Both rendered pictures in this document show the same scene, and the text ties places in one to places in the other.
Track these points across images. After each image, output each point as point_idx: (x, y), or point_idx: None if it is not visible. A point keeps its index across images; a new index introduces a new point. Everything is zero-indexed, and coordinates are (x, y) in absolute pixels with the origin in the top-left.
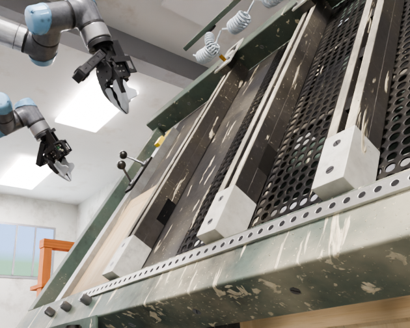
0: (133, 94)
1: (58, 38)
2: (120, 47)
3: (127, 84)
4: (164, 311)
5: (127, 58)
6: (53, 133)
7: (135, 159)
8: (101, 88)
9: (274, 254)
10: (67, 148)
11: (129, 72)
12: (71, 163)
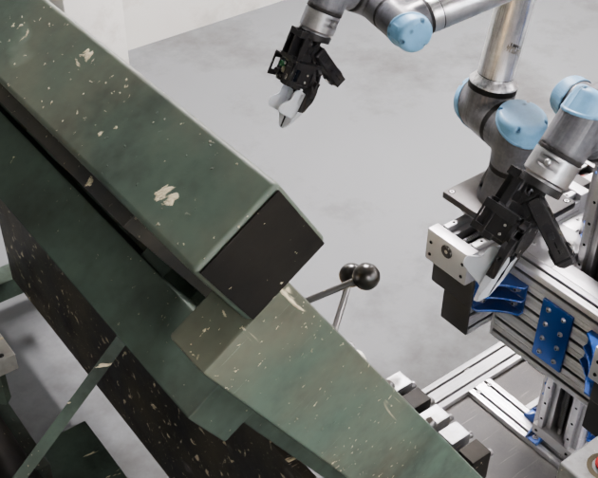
0: (272, 102)
1: (370, 22)
2: (288, 35)
3: (280, 90)
4: None
5: (278, 54)
6: (507, 176)
7: (326, 289)
8: (316, 92)
9: None
10: (478, 217)
11: (277, 72)
12: (470, 257)
